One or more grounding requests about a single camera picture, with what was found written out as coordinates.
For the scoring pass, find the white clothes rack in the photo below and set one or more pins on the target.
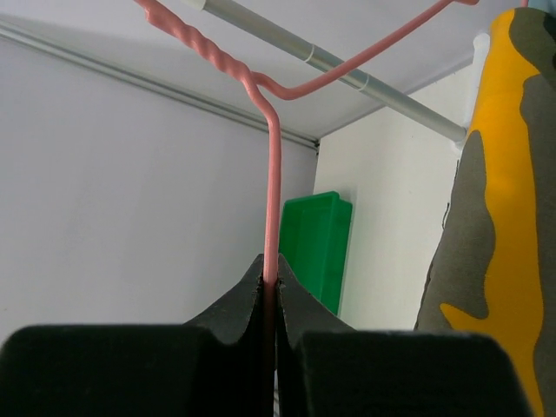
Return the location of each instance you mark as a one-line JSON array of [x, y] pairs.
[[332, 67]]

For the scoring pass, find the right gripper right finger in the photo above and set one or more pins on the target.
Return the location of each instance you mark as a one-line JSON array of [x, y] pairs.
[[327, 368]]

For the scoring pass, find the yellow camouflage trousers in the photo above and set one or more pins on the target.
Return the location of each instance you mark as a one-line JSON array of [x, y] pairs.
[[493, 271]]

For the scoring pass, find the green plastic bin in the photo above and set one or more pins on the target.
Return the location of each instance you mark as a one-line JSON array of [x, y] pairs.
[[314, 234]]

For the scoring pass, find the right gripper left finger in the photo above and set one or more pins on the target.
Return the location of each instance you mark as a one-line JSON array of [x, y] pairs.
[[210, 365]]

